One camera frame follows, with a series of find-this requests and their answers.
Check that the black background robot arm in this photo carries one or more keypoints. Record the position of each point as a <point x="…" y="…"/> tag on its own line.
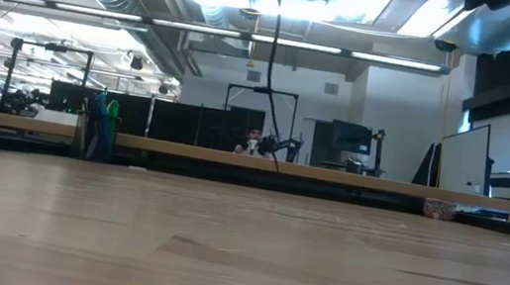
<point x="285" y="144"/>

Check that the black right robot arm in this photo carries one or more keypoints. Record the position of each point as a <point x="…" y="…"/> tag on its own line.
<point x="492" y="2"/>

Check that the black computer monitor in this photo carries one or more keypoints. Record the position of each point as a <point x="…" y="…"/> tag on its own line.
<point x="351" y="137"/>

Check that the person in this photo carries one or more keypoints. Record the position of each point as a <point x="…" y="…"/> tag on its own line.
<point x="251" y="142"/>

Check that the dark metal pot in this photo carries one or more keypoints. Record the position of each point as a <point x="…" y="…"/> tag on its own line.
<point x="354" y="166"/>

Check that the light wooden desk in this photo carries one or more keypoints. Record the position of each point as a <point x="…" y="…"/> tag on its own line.
<point x="354" y="180"/>

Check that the black partition panel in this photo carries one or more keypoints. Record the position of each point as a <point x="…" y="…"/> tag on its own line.
<point x="178" y="122"/>

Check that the white board panel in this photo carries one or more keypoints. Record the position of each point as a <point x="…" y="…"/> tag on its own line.
<point x="465" y="159"/>

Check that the long ceiling light fixture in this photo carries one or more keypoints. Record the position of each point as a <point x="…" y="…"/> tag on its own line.
<point x="103" y="12"/>

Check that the patterned round bowl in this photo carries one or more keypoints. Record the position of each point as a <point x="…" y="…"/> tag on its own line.
<point x="439" y="209"/>

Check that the black background rig frame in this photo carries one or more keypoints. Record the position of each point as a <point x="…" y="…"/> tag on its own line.
<point x="243" y="87"/>
<point x="11" y="63"/>

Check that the black aluminium table frame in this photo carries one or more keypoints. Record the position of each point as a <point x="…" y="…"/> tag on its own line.
<point x="230" y="176"/>

